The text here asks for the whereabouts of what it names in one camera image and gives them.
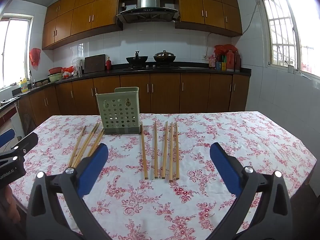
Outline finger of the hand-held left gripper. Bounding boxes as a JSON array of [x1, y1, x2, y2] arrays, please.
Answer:
[[0, 129, 15, 148], [0, 132, 39, 167]]

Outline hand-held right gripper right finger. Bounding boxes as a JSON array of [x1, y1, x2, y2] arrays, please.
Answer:
[[209, 142, 293, 240]]

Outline wooden chopstick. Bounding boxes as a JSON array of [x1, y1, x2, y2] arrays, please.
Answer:
[[90, 129, 105, 155], [169, 122, 173, 182], [87, 128, 104, 157], [74, 122, 101, 167], [175, 122, 180, 180], [160, 121, 168, 179], [72, 123, 98, 168], [154, 120, 158, 179], [141, 125, 149, 180], [68, 126, 87, 168]]

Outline window with white frame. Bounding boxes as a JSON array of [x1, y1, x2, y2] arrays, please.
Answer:
[[0, 14, 34, 89]]

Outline dark pot with lid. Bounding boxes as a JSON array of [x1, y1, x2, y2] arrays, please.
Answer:
[[153, 50, 176, 63]]

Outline steel range hood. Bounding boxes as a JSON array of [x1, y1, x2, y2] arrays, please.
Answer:
[[116, 0, 180, 23]]

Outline wooden upper cabinets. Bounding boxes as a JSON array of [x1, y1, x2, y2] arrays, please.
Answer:
[[42, 0, 243, 50]]

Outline window with white grille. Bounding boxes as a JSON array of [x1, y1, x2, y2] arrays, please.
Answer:
[[259, 0, 320, 78]]

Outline wooden lower cabinets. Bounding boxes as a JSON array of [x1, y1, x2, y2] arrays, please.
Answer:
[[16, 72, 250, 130]]

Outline red plastic bag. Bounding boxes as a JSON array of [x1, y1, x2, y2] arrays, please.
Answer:
[[29, 47, 41, 71], [214, 44, 237, 55]]

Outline wooden cabinets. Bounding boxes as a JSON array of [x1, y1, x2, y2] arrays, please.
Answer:
[[16, 72, 250, 130], [42, 0, 243, 50]]

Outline gas stove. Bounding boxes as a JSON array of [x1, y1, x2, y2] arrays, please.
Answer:
[[123, 64, 179, 71]]

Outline black wok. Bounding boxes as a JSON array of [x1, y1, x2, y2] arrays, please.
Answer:
[[126, 51, 148, 68]]

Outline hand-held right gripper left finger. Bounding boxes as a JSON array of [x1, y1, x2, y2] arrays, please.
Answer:
[[26, 143, 112, 240]]

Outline red floral tablecloth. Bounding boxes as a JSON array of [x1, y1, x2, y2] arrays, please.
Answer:
[[10, 111, 317, 240]]

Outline black kitchen countertop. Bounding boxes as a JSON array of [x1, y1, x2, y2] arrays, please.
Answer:
[[0, 64, 252, 110]]

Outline red and white bag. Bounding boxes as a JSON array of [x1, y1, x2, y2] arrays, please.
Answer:
[[62, 66, 75, 78]]

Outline green basin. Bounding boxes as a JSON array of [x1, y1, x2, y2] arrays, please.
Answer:
[[47, 72, 64, 82]]

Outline grey perforated utensil holder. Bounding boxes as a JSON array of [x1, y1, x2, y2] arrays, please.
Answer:
[[96, 87, 142, 135]]

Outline dark cutting board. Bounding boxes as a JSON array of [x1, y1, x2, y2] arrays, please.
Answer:
[[84, 54, 106, 74]]

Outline white plastic bag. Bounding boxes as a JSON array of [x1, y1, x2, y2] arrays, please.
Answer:
[[72, 57, 84, 75]]

